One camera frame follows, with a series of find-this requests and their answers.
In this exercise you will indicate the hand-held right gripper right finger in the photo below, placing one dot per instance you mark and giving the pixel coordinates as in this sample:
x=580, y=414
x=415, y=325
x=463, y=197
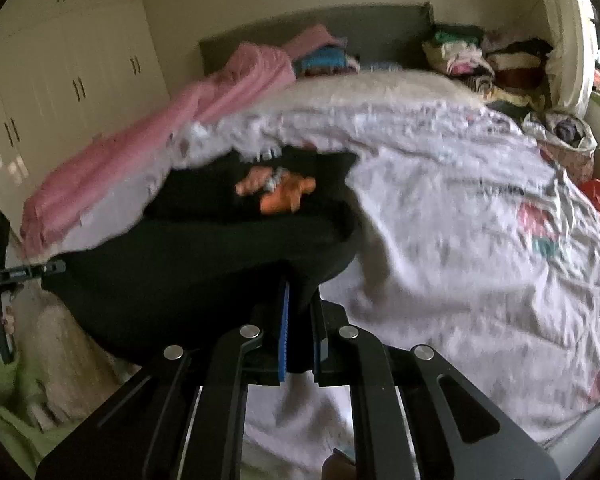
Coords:
x=321, y=360

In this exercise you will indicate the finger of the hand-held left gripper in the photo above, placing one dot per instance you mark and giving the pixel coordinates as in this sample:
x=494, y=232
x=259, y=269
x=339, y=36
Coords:
x=35, y=269

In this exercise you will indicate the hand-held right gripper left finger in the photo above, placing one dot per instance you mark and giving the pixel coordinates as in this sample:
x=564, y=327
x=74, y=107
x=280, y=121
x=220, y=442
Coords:
x=282, y=340

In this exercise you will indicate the black sweater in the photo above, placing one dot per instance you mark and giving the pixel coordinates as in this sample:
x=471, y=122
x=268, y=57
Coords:
x=180, y=260

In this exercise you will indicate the striped folded clothes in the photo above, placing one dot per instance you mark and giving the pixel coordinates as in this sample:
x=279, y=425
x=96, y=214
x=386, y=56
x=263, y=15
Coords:
x=322, y=60

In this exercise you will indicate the plastic bag of clothes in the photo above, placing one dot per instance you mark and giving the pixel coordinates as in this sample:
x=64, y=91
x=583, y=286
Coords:
x=565, y=132

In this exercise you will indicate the pile of folded clothes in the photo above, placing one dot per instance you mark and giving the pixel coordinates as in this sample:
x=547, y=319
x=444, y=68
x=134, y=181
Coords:
x=470, y=57

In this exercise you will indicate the person's right hand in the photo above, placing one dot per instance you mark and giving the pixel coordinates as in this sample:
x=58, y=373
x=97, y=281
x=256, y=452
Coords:
x=337, y=467

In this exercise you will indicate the beige fluffy blanket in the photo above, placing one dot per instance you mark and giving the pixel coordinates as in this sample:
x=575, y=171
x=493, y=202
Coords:
x=70, y=355

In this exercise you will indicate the pink quilt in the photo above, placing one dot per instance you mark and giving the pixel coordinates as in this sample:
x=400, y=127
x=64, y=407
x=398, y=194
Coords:
x=130, y=145

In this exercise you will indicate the white printed bed sheet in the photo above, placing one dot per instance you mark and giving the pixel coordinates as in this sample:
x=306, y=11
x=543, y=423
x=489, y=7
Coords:
x=455, y=235

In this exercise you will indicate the white wardrobe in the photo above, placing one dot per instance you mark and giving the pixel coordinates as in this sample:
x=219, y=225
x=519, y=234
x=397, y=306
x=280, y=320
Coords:
x=70, y=60

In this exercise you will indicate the light grey cloth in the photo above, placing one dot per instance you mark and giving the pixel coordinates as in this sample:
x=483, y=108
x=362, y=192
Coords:
x=580, y=430

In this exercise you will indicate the cream bed sheet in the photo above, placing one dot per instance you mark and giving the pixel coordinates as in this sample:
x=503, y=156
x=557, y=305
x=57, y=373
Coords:
x=380, y=85

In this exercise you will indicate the grey headboard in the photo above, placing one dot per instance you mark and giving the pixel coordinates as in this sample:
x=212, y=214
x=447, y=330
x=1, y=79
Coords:
x=370, y=35

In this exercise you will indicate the white curtain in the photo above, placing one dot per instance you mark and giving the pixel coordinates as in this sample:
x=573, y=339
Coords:
x=572, y=35

